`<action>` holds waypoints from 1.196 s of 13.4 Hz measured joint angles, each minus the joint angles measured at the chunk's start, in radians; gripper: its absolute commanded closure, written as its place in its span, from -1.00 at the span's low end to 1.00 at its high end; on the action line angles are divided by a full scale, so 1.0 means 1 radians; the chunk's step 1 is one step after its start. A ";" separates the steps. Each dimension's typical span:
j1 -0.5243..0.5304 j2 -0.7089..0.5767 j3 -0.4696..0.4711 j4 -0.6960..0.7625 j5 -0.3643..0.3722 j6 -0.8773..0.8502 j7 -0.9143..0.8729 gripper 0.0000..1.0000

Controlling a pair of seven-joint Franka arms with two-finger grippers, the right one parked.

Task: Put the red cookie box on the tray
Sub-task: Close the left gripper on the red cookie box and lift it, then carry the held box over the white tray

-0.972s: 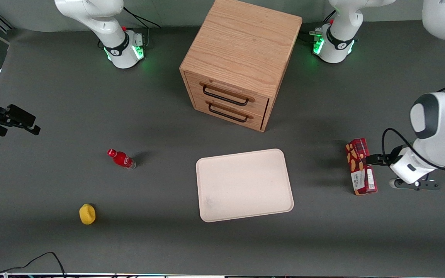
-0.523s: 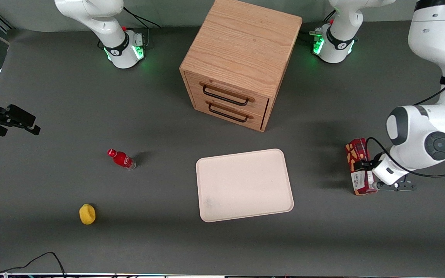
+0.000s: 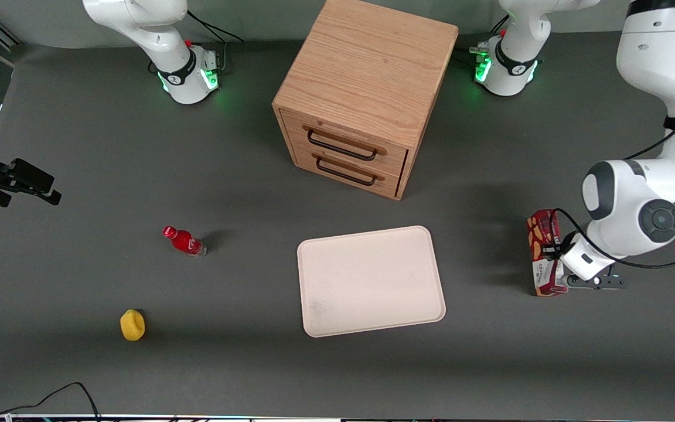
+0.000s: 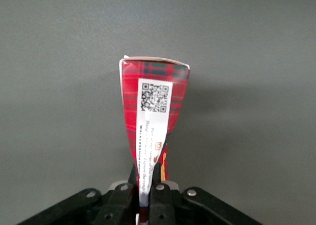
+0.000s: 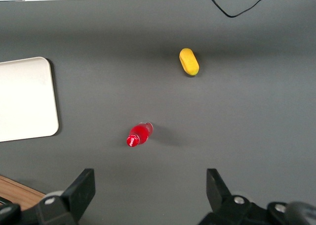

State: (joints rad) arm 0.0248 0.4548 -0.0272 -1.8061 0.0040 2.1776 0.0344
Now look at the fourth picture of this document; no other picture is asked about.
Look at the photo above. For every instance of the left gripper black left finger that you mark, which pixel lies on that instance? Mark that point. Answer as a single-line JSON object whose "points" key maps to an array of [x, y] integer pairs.
{"points": [[118, 205]]}

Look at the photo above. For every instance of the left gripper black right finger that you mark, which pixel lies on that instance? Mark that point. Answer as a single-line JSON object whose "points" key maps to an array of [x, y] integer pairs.
{"points": [[160, 205]]}

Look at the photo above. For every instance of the red tartan cookie box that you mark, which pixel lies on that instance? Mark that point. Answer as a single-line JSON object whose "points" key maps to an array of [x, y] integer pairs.
{"points": [[153, 101]]}

